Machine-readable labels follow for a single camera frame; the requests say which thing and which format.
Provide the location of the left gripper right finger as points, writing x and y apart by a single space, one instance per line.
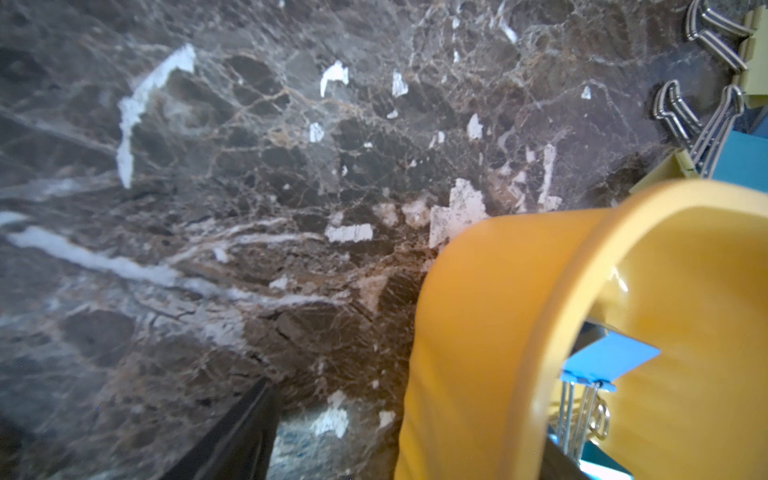
556 466

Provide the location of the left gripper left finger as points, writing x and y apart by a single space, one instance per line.
240 444

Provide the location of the blue binder clip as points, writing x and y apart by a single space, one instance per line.
599 357

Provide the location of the yellow plastic storage box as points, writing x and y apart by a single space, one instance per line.
681 266

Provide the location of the yellow binder clip top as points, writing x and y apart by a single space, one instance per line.
741 46

